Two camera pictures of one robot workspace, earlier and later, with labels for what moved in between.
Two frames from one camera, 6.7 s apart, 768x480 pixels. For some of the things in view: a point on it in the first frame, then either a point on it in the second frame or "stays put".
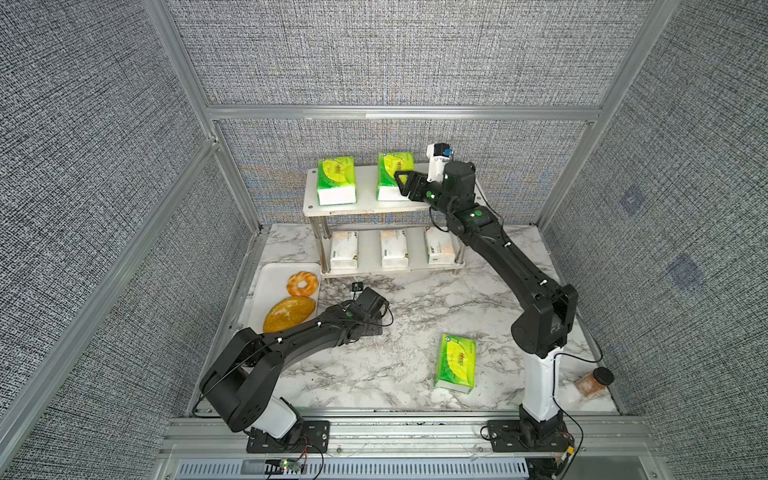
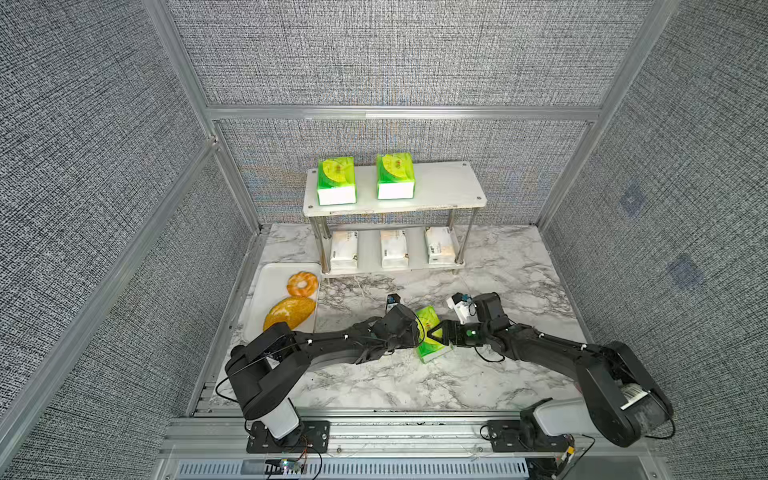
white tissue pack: x=344 y=251 stays put
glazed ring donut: x=293 y=284 stays put
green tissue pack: x=388 y=163 stays put
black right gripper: x=418 y=178 → x=446 y=325
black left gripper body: x=376 y=320 → x=407 y=340
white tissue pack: x=438 y=245 stays put
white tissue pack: x=393 y=249 stays put
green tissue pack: x=456 y=364 → x=428 y=347
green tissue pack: x=336 y=183 stays put
